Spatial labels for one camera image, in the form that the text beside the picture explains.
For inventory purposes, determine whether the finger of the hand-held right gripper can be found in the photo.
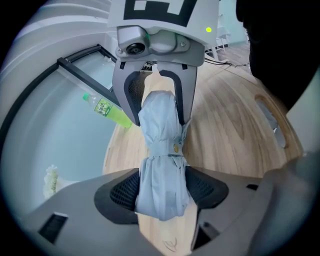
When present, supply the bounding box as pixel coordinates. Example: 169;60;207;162
111;61;148;127
156;61;199;126

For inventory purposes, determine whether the white flower bunch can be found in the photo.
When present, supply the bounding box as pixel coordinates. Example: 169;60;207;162
43;164;60;200

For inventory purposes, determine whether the green drink bottle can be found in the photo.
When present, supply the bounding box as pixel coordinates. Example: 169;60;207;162
82;92;133;129

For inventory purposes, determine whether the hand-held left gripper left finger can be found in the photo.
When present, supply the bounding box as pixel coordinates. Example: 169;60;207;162
23;167;155;256

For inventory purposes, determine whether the black framed window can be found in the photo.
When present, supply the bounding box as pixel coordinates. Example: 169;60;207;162
56;44;121;107

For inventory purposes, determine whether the light blue umbrella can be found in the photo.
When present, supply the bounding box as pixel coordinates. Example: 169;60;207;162
134;90;198;222

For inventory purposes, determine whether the white slatted chair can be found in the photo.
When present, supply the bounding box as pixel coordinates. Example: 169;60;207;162
204;13;232;62

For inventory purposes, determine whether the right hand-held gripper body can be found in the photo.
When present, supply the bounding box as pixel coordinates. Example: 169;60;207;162
107;0;221;67

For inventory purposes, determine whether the white pipe run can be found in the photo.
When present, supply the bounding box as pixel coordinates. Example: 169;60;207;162
0;0;118;83

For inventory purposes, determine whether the black power cable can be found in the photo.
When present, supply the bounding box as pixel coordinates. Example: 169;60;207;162
203;56;251;68

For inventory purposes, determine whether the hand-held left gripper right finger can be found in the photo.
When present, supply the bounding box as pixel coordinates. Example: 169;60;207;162
185;165;273;256

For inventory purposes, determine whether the wooden table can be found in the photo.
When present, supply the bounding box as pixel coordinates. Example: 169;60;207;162
102;63;305;256

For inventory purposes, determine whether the frosted glass panel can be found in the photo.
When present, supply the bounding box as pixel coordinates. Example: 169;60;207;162
0;58;141;216

